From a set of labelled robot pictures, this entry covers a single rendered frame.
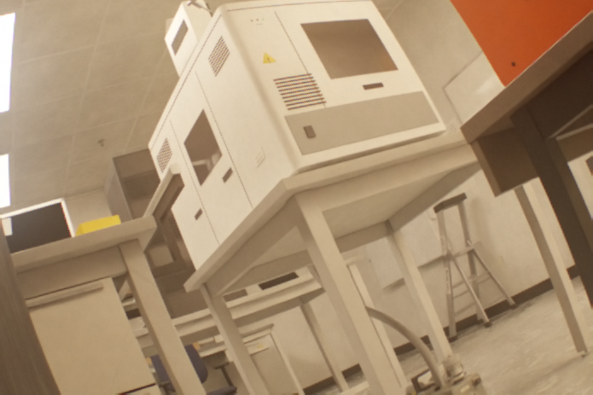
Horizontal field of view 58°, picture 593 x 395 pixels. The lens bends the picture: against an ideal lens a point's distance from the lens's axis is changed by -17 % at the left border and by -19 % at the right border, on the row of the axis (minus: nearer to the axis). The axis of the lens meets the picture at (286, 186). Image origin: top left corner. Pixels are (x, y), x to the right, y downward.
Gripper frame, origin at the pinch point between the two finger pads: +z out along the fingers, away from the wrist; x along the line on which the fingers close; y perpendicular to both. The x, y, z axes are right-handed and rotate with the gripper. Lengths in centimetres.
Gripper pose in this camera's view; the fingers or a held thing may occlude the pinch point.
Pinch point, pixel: (214, 4)
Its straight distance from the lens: 145.7
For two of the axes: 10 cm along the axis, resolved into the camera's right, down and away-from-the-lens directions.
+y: 6.6, -2.7, -7.0
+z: 7.4, 4.1, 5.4
